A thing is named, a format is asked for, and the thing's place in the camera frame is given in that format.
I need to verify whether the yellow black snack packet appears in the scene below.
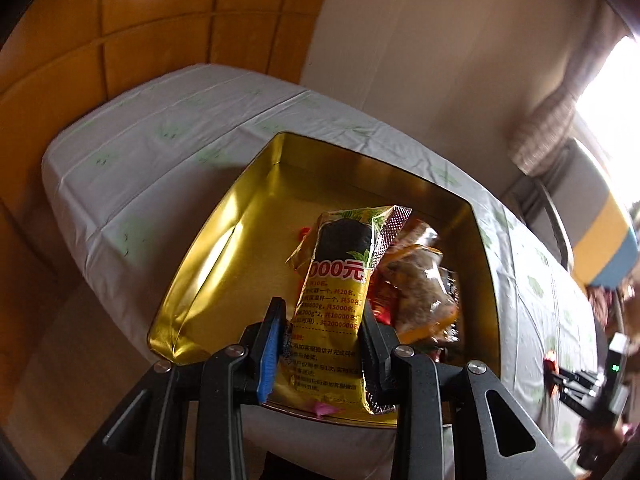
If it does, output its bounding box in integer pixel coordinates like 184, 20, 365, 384
285, 204, 414, 416

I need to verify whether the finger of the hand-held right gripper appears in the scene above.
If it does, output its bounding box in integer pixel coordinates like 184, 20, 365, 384
552, 366, 603, 386
552, 385, 598, 413

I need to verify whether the pale patterned curtain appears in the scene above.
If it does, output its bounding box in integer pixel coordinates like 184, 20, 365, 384
509, 34, 627, 177

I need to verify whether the grey yellow blue padded chair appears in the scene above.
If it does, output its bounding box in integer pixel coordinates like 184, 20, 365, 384
500, 139, 640, 288

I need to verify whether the window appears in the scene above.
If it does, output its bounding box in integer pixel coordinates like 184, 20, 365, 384
575, 34, 640, 203

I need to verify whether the long red snack packet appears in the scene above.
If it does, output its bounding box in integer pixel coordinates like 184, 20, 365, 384
366, 280, 402, 327

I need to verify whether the pink cloth pile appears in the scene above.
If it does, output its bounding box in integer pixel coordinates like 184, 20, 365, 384
586, 279, 640, 328

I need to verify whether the wooden wardrobe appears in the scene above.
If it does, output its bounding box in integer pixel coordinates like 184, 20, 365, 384
0, 0, 342, 461

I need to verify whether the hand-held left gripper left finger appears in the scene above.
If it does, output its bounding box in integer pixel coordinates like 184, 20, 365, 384
65, 297, 287, 480

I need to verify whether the gold tin box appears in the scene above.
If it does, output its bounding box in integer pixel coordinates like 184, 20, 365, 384
146, 131, 502, 431

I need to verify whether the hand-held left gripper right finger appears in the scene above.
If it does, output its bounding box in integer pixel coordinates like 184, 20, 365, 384
360, 305, 576, 480

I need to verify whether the small dark red candy packet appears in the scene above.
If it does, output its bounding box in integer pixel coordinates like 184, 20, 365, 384
544, 351, 560, 396

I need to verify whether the clear nut brittle packet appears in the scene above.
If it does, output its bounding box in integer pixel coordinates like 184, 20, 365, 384
379, 244, 462, 344

